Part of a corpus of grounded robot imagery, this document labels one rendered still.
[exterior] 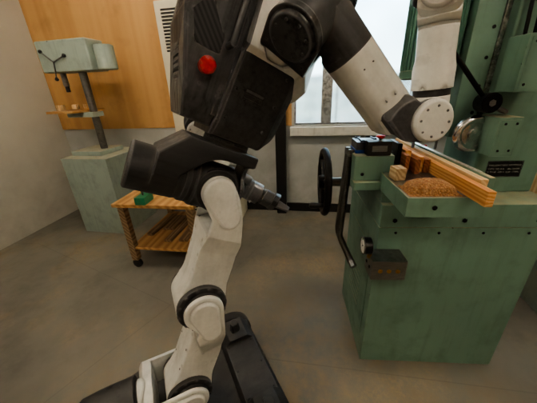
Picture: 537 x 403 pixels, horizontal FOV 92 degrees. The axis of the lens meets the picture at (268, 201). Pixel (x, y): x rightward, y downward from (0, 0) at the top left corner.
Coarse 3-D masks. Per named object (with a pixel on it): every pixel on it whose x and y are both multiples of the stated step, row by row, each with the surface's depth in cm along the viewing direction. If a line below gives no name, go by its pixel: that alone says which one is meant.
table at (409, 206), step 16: (384, 176) 89; (416, 176) 87; (432, 176) 87; (384, 192) 89; (400, 192) 76; (400, 208) 76; (416, 208) 72; (432, 208) 72; (448, 208) 72; (464, 208) 71; (480, 208) 71
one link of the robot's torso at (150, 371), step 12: (156, 360) 92; (144, 372) 87; (156, 372) 94; (144, 384) 83; (156, 384) 92; (144, 396) 80; (156, 396) 86; (180, 396) 80; (192, 396) 81; (204, 396) 84
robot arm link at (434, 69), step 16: (432, 32) 45; (448, 32) 45; (416, 48) 49; (432, 48) 46; (448, 48) 46; (416, 64) 49; (432, 64) 47; (448, 64) 46; (416, 80) 50; (432, 80) 48; (448, 80) 47; (416, 96) 51; (432, 96) 49; (448, 96) 49
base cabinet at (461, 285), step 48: (384, 240) 97; (432, 240) 95; (480, 240) 94; (528, 240) 92; (384, 288) 105; (432, 288) 104; (480, 288) 102; (384, 336) 116; (432, 336) 114; (480, 336) 112
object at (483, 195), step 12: (432, 168) 87; (444, 168) 81; (444, 180) 81; (456, 180) 75; (468, 180) 71; (468, 192) 70; (480, 192) 66; (492, 192) 63; (480, 204) 66; (492, 204) 64
